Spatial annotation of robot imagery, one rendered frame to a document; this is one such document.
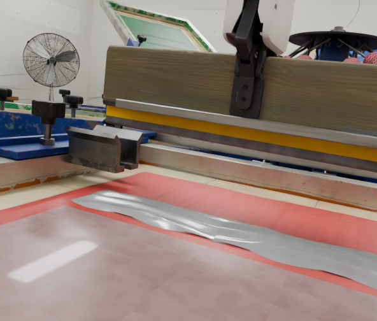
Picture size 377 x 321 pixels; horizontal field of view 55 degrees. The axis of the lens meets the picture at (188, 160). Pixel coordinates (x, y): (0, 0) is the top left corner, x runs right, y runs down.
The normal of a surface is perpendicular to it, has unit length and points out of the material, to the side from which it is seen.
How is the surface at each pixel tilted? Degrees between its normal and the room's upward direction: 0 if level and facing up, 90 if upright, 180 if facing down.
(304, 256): 32
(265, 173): 90
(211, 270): 0
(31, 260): 0
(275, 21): 94
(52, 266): 0
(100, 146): 90
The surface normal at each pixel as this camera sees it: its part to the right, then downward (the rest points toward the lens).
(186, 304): 0.11, -0.98
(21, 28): 0.90, 0.17
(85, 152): -0.43, 0.11
